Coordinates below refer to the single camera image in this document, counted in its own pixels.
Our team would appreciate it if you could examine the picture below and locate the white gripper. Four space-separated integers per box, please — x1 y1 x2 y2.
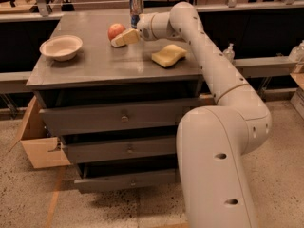
111 13 155 48

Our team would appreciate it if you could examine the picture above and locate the grey top drawer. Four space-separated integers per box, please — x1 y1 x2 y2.
40 98 199 136

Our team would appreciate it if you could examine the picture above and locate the grey metal railing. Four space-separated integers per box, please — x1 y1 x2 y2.
0 0 304 94

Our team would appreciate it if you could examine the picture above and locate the grey bottom drawer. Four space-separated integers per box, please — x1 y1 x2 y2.
74 169 181 193

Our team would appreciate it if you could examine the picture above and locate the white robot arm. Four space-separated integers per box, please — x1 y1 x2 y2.
111 2 272 228

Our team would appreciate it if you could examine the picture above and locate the red apple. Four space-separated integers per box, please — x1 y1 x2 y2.
107 23 125 40

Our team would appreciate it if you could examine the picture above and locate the yellow sponge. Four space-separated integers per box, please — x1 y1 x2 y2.
151 45 187 68

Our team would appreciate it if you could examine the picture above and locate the brown cardboard box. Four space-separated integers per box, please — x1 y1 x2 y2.
9 97 70 169

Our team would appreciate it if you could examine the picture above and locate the grey middle drawer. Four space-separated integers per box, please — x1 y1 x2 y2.
63 135 176 163

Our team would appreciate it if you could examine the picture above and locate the grey drawer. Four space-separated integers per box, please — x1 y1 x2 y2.
40 98 199 136
63 135 176 163
74 169 181 193

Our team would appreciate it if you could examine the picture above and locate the silver blue drink can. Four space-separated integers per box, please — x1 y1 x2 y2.
129 0 143 29

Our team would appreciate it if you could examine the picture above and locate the clear sanitizer pump bottle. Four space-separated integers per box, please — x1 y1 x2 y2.
223 43 235 62

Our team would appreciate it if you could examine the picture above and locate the grey drawer cabinet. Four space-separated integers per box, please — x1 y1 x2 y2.
27 10 202 180

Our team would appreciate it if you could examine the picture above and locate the white paper bowl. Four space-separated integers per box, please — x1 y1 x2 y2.
40 35 83 62

